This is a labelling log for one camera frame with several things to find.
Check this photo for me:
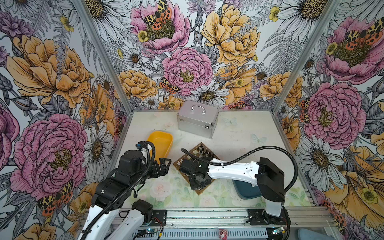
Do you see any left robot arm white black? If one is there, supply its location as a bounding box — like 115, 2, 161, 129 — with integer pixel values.
78, 149, 172, 240

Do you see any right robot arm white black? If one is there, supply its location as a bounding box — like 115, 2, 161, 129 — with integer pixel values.
177, 158, 286, 218

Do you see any yellow plastic tray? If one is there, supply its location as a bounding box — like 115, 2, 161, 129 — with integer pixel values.
147, 131, 173, 164

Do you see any teal plastic tray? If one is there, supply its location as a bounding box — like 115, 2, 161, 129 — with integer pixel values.
233, 180, 262, 200

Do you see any silver aluminium case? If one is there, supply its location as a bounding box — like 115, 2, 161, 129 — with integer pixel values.
177, 101, 219, 139

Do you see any small red white object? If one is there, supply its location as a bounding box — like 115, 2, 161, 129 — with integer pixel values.
219, 229, 228, 240

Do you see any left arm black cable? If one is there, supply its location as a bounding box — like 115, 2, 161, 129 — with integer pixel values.
79, 140, 157, 240

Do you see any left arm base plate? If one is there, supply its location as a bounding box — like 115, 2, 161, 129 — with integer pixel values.
149, 210, 168, 227

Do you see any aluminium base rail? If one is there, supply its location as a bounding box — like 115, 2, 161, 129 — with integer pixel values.
80, 207, 334, 230

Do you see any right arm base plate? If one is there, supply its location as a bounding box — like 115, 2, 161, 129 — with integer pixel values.
247, 208, 291, 226

